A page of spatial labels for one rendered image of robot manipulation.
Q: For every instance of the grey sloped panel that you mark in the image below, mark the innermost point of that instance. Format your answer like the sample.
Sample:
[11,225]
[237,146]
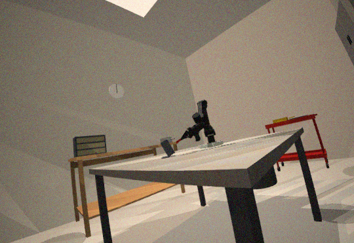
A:
[168,149]

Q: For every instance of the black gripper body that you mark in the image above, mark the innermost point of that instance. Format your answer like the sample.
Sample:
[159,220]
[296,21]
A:
[192,130]

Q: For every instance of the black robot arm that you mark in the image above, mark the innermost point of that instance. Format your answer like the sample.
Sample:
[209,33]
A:
[202,121]

